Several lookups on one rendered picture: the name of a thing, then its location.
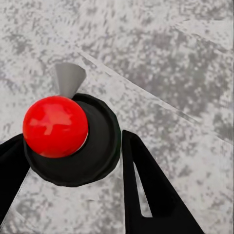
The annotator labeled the insectifuge atomizer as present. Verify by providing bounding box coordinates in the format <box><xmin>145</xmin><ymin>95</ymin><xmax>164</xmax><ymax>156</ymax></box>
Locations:
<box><xmin>22</xmin><ymin>62</ymin><xmax>122</xmax><ymax>187</ymax></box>

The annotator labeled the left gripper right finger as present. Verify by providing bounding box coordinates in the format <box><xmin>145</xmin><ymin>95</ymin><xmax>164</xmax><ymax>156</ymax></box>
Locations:
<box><xmin>121</xmin><ymin>130</ymin><xmax>204</xmax><ymax>234</ymax></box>

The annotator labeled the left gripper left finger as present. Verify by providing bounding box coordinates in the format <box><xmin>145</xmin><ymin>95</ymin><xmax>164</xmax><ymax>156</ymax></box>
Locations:
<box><xmin>0</xmin><ymin>133</ymin><xmax>31</xmax><ymax>225</ymax></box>

